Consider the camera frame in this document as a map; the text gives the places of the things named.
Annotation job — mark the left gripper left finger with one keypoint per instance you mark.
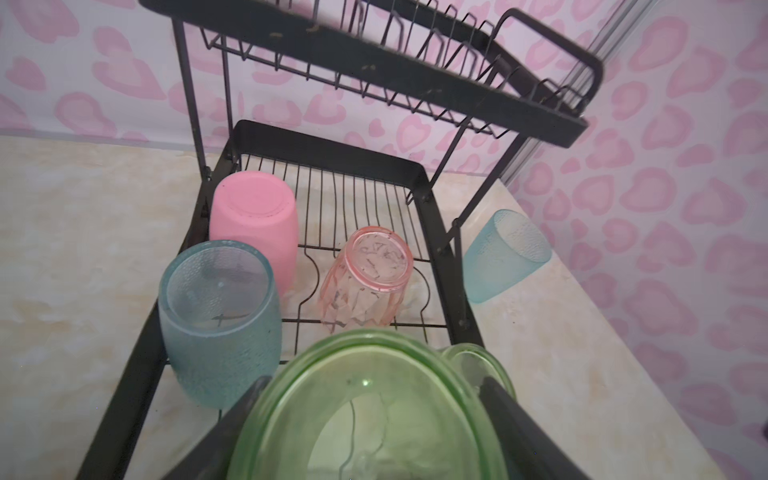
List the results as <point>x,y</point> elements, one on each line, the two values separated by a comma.
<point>211,457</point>

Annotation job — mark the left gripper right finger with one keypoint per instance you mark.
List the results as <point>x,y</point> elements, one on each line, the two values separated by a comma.
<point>528,451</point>

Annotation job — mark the green cup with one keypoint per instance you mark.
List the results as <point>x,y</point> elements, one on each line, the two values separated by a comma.
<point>474,363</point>
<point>368,404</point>

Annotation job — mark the teal textured cup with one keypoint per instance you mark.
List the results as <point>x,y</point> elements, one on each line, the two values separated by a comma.
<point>508,249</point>
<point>220,319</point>

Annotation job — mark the clear pink plastic cup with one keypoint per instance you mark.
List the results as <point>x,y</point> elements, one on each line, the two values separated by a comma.
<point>366,284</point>

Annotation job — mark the opaque pink plastic cup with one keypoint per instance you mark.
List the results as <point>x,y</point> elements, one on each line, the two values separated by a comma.
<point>259,209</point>

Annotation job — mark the black wire dish rack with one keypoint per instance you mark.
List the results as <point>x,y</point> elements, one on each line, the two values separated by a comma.
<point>445,66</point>

